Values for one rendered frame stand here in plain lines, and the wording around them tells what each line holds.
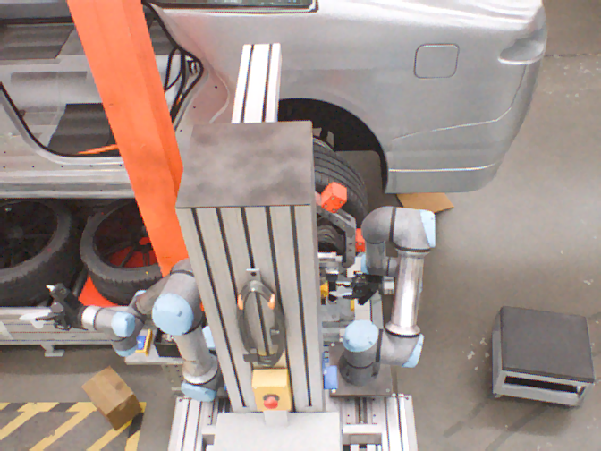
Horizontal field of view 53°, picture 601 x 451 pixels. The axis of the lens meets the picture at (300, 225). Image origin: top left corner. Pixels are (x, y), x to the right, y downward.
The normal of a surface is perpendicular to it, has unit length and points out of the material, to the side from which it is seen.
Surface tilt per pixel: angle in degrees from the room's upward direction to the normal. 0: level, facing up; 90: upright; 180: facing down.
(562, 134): 0
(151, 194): 90
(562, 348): 0
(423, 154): 90
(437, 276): 0
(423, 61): 90
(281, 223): 90
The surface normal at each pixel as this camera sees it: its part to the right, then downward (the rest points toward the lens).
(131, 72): -0.04, 0.73
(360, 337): -0.18, -0.69
